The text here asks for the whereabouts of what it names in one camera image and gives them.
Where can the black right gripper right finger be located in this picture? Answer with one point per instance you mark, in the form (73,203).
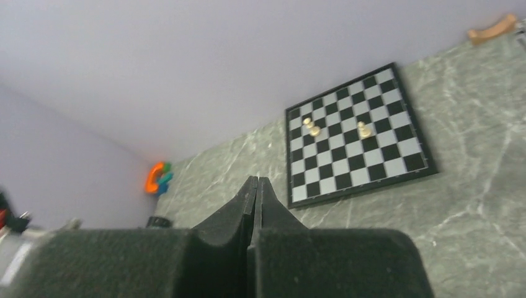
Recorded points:
(287,259)

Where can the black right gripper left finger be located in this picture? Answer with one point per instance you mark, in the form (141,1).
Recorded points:
(208,260)

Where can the black shuttlecock tube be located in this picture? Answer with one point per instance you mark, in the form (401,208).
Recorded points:
(158,222)

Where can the teal blue toy blocks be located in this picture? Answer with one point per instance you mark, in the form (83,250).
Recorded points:
(163,179)

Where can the orange C-shaped toy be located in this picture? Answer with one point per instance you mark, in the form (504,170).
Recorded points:
(152,184)

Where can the white chess piece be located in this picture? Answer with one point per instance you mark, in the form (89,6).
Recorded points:
(311,127)
(363,130)

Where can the black white chessboard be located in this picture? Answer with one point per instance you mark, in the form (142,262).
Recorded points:
(337,162)

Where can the small wooden object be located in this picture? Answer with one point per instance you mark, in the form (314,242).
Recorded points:
(504,26)

